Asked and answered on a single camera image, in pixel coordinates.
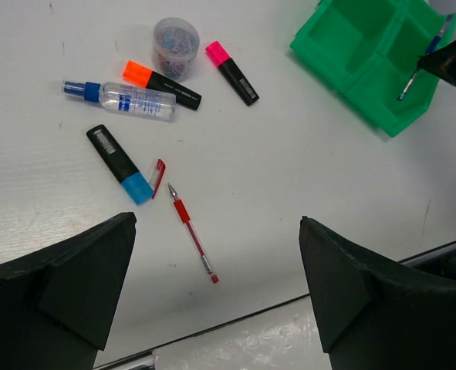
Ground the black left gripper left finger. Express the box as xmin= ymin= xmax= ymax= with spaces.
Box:
xmin=0 ymin=212 xmax=137 ymax=369

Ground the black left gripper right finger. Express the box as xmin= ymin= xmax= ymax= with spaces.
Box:
xmin=299 ymin=217 xmax=456 ymax=369

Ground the blue gel pen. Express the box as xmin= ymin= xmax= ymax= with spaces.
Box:
xmin=397 ymin=14 xmax=454 ymax=102

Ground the red gel pen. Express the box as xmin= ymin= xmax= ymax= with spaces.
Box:
xmin=167 ymin=183 xmax=220 ymax=284

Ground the green compartment tray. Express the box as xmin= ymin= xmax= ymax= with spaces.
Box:
xmin=290 ymin=1 xmax=456 ymax=137

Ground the blue-capped black highlighter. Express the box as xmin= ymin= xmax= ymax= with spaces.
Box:
xmin=86 ymin=125 xmax=154 ymax=205

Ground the red pen cap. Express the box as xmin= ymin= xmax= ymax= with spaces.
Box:
xmin=148 ymin=159 xmax=166 ymax=199

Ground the pink-capped black highlighter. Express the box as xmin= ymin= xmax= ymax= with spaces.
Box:
xmin=205 ymin=41 xmax=259 ymax=106

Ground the clear blue-capped spray bottle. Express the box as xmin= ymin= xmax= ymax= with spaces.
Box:
xmin=62 ymin=79 xmax=176 ymax=122

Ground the orange-capped black highlighter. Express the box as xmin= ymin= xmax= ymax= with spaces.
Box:
xmin=122 ymin=60 xmax=202 ymax=110

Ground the clear jar of paper clips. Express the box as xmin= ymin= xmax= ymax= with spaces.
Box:
xmin=153 ymin=17 xmax=200 ymax=82

